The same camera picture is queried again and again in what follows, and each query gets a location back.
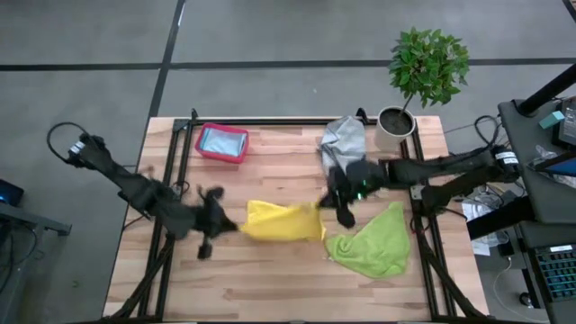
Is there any dark grey cart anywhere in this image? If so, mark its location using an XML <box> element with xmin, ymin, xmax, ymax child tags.
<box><xmin>0</xmin><ymin>200</ymin><xmax>73</xmax><ymax>324</ymax></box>

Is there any clear plastic bag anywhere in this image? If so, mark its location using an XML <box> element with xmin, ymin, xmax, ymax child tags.
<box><xmin>525</xmin><ymin>143</ymin><xmax>562</xmax><ymax>172</ymax></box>

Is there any pink plastic bin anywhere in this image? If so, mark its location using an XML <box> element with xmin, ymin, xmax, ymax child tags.
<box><xmin>193</xmin><ymin>122</ymin><xmax>250</xmax><ymax>165</ymax></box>

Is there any black electronics box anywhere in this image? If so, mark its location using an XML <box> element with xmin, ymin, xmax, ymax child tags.
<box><xmin>553</xmin><ymin>96</ymin><xmax>576</xmax><ymax>149</ymax></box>

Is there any blue-lit black device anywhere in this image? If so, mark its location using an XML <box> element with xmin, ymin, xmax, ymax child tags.
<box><xmin>0</xmin><ymin>178</ymin><xmax>25</xmax><ymax>208</ymax></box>

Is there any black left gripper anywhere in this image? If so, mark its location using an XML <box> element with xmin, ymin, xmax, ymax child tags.
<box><xmin>188</xmin><ymin>186</ymin><xmax>239</xmax><ymax>261</ymax></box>

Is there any white cable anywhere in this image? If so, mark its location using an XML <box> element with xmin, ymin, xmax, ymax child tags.
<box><xmin>491</xmin><ymin>256</ymin><xmax>550</xmax><ymax>323</ymax></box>

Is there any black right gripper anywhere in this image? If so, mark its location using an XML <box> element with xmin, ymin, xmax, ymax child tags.
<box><xmin>317</xmin><ymin>161</ymin><xmax>388</xmax><ymax>230</ymax></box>

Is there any grey side desk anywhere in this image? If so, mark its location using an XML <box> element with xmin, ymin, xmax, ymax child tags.
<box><xmin>497</xmin><ymin>96</ymin><xmax>576</xmax><ymax>226</ymax></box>

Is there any black post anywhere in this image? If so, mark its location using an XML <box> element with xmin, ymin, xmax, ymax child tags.
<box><xmin>515</xmin><ymin>62</ymin><xmax>576</xmax><ymax>118</ymax></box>

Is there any potted tree in white pot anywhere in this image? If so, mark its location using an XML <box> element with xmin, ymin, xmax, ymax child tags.
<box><xmin>373</xmin><ymin>26</ymin><xmax>472</xmax><ymax>151</ymax></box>

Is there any yellow towel with white tag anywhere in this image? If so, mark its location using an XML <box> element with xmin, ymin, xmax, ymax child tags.
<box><xmin>239</xmin><ymin>199</ymin><xmax>328</xmax><ymax>243</ymax></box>

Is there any black desk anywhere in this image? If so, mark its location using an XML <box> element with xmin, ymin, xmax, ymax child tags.
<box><xmin>466</xmin><ymin>195</ymin><xmax>576</xmax><ymax>324</ymax></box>

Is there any backlit keyboard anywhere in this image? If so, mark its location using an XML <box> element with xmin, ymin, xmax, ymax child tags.
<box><xmin>529</xmin><ymin>242</ymin><xmax>576</xmax><ymax>303</ymax></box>

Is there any light blue towel teal edge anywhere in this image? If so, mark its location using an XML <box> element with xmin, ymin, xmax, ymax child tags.
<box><xmin>200</xmin><ymin>128</ymin><xmax>248</xmax><ymax>158</ymax></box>

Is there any white paper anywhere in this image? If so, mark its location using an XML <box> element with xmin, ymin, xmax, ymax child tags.
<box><xmin>462</xmin><ymin>200</ymin><xmax>500</xmax><ymax>257</ymax></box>

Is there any tablet with blue screen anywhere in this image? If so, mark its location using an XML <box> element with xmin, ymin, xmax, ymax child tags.
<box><xmin>534</xmin><ymin>152</ymin><xmax>576</xmax><ymax>177</ymax></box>

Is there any grey microfiber towel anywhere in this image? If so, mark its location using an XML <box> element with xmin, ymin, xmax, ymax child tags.
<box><xmin>318</xmin><ymin>115</ymin><xmax>368</xmax><ymax>181</ymax></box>

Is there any lime green fluffy towel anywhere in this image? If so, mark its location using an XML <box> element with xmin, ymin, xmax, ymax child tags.
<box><xmin>321</xmin><ymin>201</ymin><xmax>411</xmax><ymax>279</ymax></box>

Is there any teal box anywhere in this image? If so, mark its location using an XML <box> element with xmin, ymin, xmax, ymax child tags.
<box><xmin>538</xmin><ymin>110</ymin><xmax>566</xmax><ymax>131</ymax></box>

